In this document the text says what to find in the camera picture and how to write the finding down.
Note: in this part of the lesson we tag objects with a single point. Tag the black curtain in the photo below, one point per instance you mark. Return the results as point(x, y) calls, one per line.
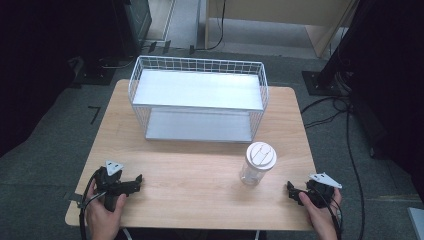
point(40, 66)
point(390, 83)

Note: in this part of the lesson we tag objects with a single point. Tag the person's right hand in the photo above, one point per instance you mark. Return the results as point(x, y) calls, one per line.
point(316, 213)

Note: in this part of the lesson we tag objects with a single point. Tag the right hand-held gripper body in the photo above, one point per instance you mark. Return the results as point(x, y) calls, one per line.
point(321, 193)

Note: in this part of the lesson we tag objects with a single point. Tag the black floor base plate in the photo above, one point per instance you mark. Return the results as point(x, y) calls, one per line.
point(95, 71)

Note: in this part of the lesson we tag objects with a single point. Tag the pale grey box corner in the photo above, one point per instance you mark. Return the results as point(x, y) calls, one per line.
point(417, 223)

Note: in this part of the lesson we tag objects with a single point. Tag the clear plastic jar white lid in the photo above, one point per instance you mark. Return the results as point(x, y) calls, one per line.
point(258, 166)

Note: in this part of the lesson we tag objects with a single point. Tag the person's left hand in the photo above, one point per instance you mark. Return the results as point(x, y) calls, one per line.
point(103, 216)

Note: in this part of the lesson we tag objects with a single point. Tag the black stand base plate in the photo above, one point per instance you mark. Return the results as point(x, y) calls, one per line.
point(316, 83)

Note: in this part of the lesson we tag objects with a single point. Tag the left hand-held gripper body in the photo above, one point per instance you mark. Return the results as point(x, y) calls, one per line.
point(108, 183)

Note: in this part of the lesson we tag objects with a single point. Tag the black cabinet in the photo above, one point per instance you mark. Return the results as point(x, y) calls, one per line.
point(133, 23)

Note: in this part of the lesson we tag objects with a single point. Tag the light wooden desk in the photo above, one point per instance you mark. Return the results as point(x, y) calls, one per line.
point(283, 13)

